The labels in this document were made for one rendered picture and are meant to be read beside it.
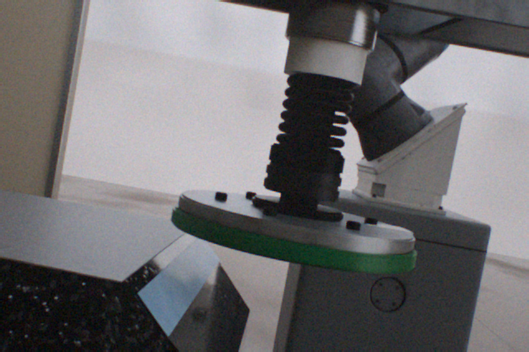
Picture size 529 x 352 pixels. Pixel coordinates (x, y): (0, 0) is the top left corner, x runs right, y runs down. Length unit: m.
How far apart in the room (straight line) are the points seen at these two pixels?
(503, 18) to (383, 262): 0.22
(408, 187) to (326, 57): 0.97
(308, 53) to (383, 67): 1.02
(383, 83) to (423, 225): 0.35
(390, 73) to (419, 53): 0.10
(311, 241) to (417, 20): 0.28
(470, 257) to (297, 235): 1.03
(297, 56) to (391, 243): 0.18
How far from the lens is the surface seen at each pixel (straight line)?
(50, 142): 5.68
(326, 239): 0.48
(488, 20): 0.57
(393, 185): 1.48
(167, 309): 0.51
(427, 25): 0.67
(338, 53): 0.55
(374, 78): 1.54
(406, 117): 1.54
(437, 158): 1.50
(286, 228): 0.47
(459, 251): 1.47
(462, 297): 1.50
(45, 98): 5.71
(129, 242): 0.60
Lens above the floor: 0.94
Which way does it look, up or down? 3 degrees down
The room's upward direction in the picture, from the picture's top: 10 degrees clockwise
